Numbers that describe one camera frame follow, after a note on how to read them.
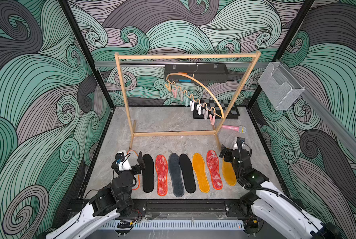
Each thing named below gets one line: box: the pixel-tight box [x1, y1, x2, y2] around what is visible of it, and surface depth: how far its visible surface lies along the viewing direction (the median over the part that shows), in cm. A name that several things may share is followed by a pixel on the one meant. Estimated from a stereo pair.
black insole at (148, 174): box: [142, 153, 155, 193], surface depth 85 cm
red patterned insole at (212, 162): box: [206, 149, 223, 191], surface depth 87 cm
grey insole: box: [168, 152, 185, 198], surface depth 87 cm
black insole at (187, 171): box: [178, 153, 197, 194], surface depth 87 cm
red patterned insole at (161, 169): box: [155, 154, 169, 197], surface depth 87 cm
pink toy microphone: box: [220, 124, 247, 134], surface depth 105 cm
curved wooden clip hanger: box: [164, 63, 225, 126], surface depth 76 cm
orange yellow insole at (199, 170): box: [191, 152, 210, 194], surface depth 87 cm
